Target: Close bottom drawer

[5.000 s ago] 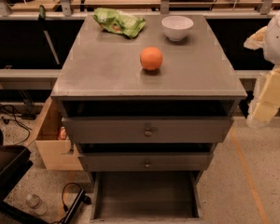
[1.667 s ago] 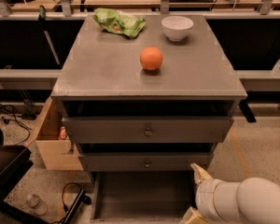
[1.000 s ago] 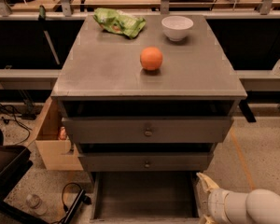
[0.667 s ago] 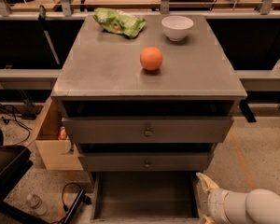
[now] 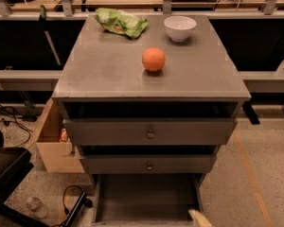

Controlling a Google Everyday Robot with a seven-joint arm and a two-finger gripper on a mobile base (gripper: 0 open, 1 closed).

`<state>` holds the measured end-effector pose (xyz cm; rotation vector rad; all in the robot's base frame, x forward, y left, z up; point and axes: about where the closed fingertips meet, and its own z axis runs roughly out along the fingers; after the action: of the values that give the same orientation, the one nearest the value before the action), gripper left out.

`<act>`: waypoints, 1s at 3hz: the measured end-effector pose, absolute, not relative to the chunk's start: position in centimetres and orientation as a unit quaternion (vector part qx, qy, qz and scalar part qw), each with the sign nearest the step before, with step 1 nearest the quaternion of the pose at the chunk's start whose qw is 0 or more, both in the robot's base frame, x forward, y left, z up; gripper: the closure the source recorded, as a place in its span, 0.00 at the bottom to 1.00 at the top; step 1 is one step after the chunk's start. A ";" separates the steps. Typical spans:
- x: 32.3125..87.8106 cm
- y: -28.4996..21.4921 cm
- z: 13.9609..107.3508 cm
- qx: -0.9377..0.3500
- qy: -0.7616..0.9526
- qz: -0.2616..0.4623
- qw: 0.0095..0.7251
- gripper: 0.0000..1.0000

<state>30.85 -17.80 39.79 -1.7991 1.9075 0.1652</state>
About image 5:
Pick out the grey bottom drawer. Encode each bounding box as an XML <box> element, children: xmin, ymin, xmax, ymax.
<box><xmin>92</xmin><ymin>174</ymin><xmax>203</xmax><ymax>226</ymax></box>

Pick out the grey drawer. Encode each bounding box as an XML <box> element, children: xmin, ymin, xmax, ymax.
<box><xmin>92</xmin><ymin>174</ymin><xmax>203</xmax><ymax>226</ymax></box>
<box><xmin>80</xmin><ymin>155</ymin><xmax>217</xmax><ymax>174</ymax></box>
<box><xmin>63</xmin><ymin>119</ymin><xmax>237</xmax><ymax>146</ymax></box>

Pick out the grey drawer cabinet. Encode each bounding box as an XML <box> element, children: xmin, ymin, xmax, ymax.
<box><xmin>51</xmin><ymin>14</ymin><xmax>252</xmax><ymax>187</ymax></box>

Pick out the grey middle drawer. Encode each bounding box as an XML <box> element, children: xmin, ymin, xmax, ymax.
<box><xmin>80</xmin><ymin>155</ymin><xmax>217</xmax><ymax>174</ymax></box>

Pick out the grey top drawer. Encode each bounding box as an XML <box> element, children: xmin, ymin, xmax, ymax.
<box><xmin>63</xmin><ymin>119</ymin><xmax>237</xmax><ymax>146</ymax></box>

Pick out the black power strip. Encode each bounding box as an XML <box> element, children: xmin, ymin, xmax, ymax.
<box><xmin>62</xmin><ymin>192</ymin><xmax>93</xmax><ymax>227</ymax></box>

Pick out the wooden box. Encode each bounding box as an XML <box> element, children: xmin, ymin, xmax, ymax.
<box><xmin>34</xmin><ymin>99</ymin><xmax>84</xmax><ymax>173</ymax></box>

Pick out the small orange can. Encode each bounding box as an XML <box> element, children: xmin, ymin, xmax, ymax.
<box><xmin>59</xmin><ymin>129</ymin><xmax>68</xmax><ymax>143</ymax></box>

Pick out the clear plastic bottle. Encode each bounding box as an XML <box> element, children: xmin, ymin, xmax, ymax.
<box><xmin>27</xmin><ymin>197</ymin><xmax>48</xmax><ymax>218</ymax></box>

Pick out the orange fruit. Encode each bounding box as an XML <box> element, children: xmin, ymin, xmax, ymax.
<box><xmin>142</xmin><ymin>47</ymin><xmax>166</xmax><ymax>72</ymax></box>

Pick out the white bowl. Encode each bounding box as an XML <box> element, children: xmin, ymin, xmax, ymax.
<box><xmin>164</xmin><ymin>16</ymin><xmax>197</xmax><ymax>42</ymax></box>

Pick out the black chair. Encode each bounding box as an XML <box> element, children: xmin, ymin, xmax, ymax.
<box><xmin>0</xmin><ymin>131</ymin><xmax>48</xmax><ymax>227</ymax></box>

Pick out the green chip bag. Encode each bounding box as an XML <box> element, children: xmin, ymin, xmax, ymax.
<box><xmin>95</xmin><ymin>8</ymin><xmax>149</xmax><ymax>39</ymax></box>

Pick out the black floor cable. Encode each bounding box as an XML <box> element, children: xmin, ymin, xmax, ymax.
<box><xmin>0</xmin><ymin>88</ymin><xmax>33</xmax><ymax>148</ymax></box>

